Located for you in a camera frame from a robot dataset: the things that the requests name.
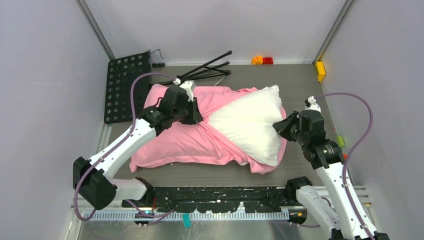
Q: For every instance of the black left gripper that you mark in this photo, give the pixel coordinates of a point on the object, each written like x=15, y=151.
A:
x=195, y=116

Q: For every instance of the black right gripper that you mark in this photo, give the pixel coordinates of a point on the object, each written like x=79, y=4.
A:
x=283, y=127

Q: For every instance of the pink pillowcase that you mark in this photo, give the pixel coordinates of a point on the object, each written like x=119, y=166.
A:
x=199, y=143

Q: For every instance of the white pillow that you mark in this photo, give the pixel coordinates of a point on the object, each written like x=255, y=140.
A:
x=247, y=122

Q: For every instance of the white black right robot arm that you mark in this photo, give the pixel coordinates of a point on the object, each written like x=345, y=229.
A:
x=344, y=217

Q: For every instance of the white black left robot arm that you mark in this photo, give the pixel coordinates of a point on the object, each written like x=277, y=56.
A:
x=93, y=178

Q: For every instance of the black folded tripod stand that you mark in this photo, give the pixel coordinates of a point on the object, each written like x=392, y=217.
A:
x=207, y=70

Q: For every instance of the green toy block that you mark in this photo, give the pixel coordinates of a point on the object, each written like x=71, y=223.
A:
x=340, y=141

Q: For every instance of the yellow toy block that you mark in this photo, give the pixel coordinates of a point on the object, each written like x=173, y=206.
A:
x=320, y=70

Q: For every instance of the red toy block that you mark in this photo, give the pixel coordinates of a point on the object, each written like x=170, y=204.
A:
x=267, y=61

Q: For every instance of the orange toy block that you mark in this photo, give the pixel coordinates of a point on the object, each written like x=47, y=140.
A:
x=257, y=60

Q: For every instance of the black perforated music stand tray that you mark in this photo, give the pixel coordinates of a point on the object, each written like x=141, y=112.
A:
x=121, y=74

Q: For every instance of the teal tape piece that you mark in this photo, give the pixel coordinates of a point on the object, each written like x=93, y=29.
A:
x=186, y=220

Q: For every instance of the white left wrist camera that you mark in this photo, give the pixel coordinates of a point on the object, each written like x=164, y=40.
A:
x=188, y=86

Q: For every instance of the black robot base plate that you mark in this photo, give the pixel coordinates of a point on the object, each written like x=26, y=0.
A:
x=254, y=199

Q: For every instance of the aluminium slotted rail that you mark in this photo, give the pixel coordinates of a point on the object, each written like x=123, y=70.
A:
x=238, y=215

